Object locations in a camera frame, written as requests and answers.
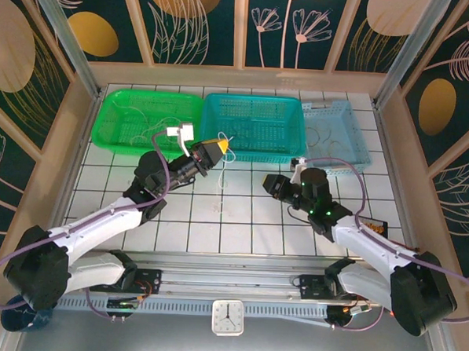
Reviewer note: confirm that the light blue plastic basket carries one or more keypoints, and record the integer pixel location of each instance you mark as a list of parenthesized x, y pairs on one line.
[(353, 122)]

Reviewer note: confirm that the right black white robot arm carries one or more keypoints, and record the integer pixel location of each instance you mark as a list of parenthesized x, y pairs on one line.
[(372, 245)]

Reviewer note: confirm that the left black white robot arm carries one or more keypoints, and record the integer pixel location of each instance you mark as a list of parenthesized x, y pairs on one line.
[(98, 225)]

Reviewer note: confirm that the teal plastic basket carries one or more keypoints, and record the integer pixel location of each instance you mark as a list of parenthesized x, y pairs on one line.
[(259, 153)]

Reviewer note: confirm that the black orange bit case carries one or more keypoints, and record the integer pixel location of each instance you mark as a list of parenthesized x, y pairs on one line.
[(379, 228)]

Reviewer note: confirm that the green plastic basket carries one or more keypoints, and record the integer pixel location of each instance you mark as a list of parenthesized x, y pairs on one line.
[(102, 137)]

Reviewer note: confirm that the black mounting plate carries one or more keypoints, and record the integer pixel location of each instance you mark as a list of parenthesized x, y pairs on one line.
[(309, 285), (150, 277)]

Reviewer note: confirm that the black controller board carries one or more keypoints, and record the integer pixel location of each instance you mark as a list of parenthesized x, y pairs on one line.
[(121, 304), (339, 316)]

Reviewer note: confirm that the white square clock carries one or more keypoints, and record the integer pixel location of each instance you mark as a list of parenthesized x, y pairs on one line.
[(228, 317)]

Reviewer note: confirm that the dark blue mug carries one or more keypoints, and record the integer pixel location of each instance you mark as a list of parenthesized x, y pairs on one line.
[(18, 323)]

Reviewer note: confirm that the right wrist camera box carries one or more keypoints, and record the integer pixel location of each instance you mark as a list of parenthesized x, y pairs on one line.
[(298, 167)]

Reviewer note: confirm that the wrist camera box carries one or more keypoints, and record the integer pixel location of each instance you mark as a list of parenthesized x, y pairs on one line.
[(298, 167), (179, 131)]

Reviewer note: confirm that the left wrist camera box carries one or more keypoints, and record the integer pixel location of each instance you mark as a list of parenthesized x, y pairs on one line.
[(179, 131)]

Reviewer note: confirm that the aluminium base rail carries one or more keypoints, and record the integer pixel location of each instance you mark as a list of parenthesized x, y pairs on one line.
[(229, 279)]

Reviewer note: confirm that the aluminium frame post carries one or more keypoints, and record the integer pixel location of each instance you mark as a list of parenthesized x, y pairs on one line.
[(64, 37), (409, 55)]

